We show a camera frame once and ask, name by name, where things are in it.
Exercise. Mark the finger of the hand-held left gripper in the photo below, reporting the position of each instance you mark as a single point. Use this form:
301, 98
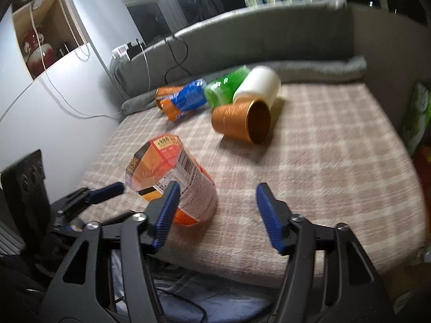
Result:
107, 190

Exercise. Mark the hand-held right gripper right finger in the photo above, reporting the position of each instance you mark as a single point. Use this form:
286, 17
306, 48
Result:
268, 218

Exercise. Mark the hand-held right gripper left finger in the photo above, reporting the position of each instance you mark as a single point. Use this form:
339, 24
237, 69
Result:
166, 212

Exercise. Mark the orange printed noodle cup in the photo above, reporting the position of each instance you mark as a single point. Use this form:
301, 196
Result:
173, 180

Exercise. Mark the white cup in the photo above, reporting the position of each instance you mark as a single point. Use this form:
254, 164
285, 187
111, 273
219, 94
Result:
260, 84

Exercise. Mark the beige plaid blanket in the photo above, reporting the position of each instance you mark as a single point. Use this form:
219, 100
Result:
320, 175

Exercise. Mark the blue and orange snack bag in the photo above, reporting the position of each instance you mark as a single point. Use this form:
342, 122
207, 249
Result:
181, 99

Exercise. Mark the red and white pot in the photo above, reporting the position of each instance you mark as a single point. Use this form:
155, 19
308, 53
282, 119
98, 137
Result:
38, 53

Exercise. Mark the green plastic bottle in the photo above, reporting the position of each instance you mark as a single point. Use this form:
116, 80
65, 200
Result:
223, 88

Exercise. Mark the white power strip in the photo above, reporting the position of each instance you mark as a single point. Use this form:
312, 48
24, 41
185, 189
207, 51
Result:
125, 49

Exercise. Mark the cardboard box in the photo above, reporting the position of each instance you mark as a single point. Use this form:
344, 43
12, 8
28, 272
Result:
404, 292

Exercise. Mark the grey rolled blanket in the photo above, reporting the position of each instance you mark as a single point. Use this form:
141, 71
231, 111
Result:
323, 69

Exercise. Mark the green and white packet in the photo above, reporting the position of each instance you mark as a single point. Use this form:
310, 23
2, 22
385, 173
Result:
417, 117

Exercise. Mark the grey sofa backrest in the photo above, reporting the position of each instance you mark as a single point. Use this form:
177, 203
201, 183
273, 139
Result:
256, 32

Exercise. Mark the wooden wall shelf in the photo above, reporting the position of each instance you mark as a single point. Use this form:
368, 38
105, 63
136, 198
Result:
50, 23

